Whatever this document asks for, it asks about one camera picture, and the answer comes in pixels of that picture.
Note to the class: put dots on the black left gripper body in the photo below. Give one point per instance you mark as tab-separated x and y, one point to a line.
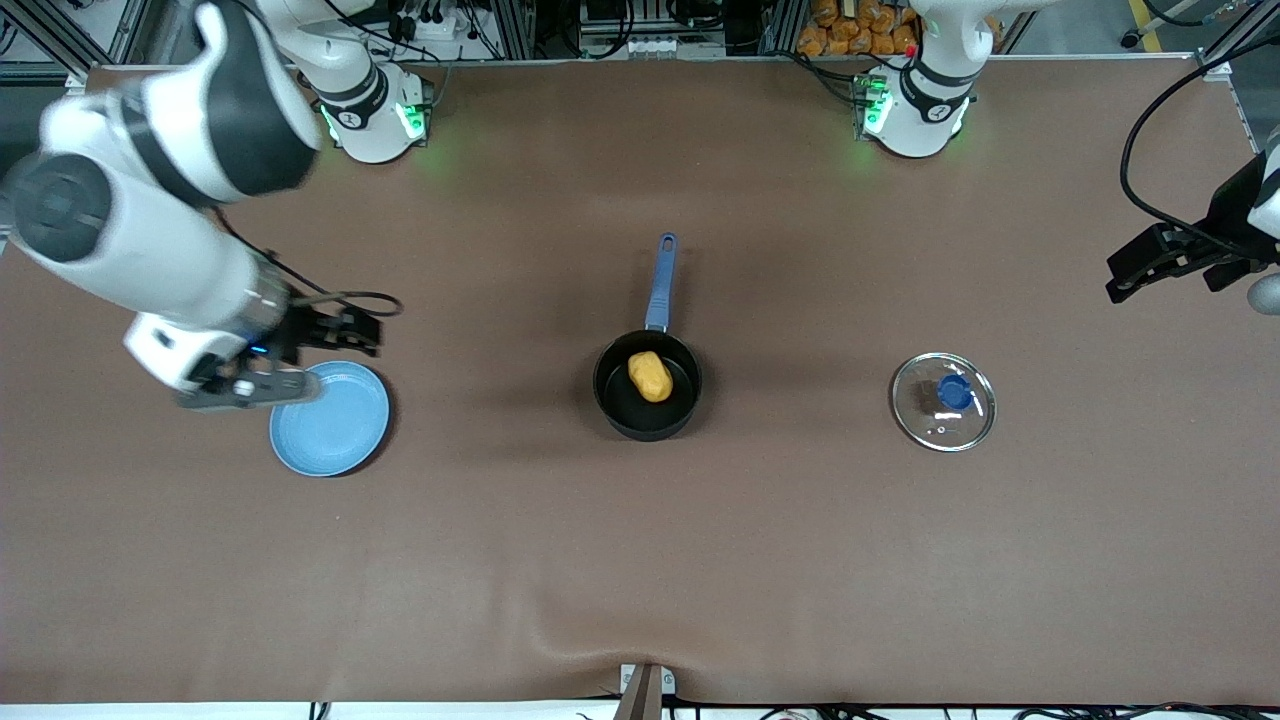
1226	216

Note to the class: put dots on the metal table clamp bracket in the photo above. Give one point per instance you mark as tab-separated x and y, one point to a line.
645	690

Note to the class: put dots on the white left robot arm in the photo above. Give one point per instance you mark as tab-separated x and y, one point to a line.
915	125

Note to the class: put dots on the white power strip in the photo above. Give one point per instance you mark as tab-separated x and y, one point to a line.
430	25

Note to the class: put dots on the pile of orange toy foods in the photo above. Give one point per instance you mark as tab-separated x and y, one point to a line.
850	35

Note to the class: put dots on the brown table mat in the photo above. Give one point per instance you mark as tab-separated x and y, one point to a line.
800	550

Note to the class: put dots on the white connector strip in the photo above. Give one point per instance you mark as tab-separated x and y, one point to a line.
650	46

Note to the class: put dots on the glass lid with blue knob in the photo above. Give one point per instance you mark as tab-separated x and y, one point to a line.
945	400

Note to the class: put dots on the light blue plate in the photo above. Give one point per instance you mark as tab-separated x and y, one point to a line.
335	430

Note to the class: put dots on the aluminium frame post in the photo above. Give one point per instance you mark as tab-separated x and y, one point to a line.
512	28
55	45
778	25
1235	45

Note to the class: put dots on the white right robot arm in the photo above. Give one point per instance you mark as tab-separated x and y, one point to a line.
150	250

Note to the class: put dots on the grey pole with black foot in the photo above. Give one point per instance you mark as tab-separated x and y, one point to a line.
1160	18

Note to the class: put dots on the yellow potato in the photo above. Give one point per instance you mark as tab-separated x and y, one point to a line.
650	377

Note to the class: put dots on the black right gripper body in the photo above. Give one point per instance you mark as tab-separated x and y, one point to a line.
303	332

